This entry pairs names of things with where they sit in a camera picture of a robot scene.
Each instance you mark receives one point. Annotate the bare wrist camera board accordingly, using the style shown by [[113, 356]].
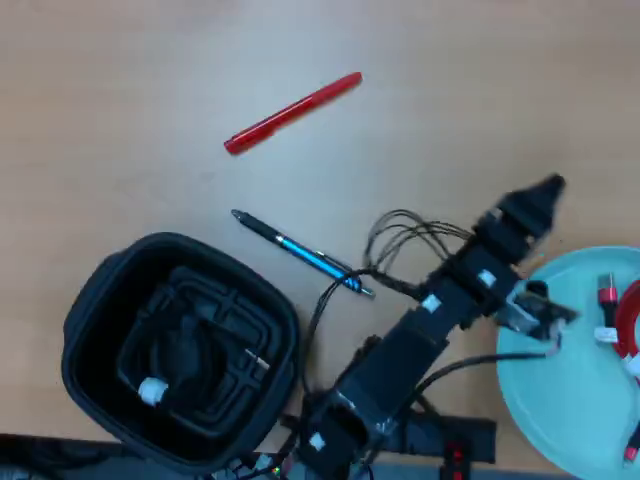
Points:
[[530, 312]]

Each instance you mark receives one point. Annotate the blue and black pen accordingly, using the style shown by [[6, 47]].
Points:
[[305, 252]]

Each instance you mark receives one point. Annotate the black plastic bowl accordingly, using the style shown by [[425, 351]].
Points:
[[100, 325]]

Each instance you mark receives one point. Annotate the black box red display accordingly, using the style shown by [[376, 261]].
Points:
[[456, 457]]

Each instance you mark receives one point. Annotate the red pen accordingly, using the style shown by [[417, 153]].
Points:
[[280, 117]]

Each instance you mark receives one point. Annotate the dark black bag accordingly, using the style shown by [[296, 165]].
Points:
[[50, 460]]

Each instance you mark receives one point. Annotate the controller board with LEDs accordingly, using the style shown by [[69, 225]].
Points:
[[260, 467]]

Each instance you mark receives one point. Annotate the light blue plate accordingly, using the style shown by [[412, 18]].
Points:
[[560, 400]]

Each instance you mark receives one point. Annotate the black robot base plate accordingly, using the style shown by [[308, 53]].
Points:
[[470, 435]]

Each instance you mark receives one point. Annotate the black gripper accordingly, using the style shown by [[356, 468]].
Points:
[[505, 235]]

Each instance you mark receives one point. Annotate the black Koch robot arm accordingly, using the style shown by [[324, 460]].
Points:
[[400, 360]]

